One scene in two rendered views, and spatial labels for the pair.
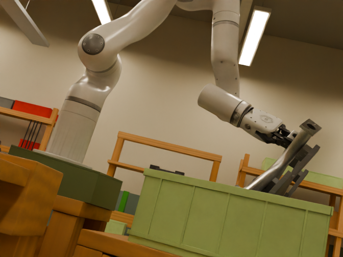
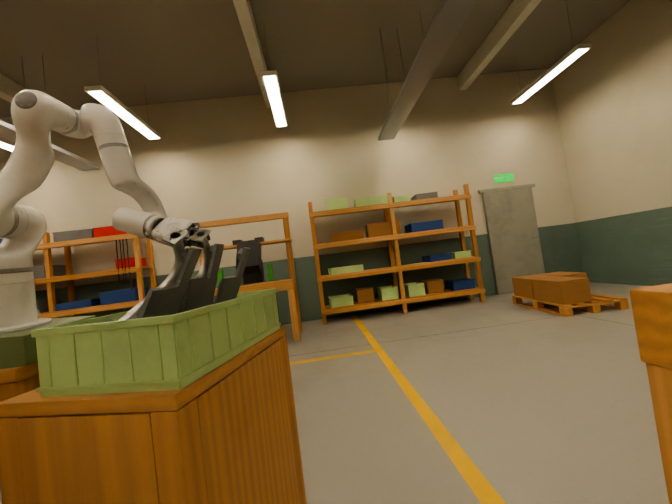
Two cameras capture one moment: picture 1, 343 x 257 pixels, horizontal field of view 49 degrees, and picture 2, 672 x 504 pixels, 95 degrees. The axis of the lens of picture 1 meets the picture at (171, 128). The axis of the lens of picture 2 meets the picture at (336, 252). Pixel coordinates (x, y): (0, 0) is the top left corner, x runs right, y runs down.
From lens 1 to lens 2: 0.64 m
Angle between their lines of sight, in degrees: 16
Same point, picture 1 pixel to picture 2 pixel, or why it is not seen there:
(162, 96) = (226, 177)
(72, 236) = not seen: hidden behind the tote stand
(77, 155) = (20, 319)
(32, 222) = not seen: outside the picture
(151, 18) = (30, 165)
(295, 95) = (334, 138)
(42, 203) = not seen: outside the picture
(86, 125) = (13, 291)
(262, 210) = (126, 336)
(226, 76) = (137, 194)
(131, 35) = (15, 190)
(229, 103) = (137, 224)
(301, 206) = (151, 323)
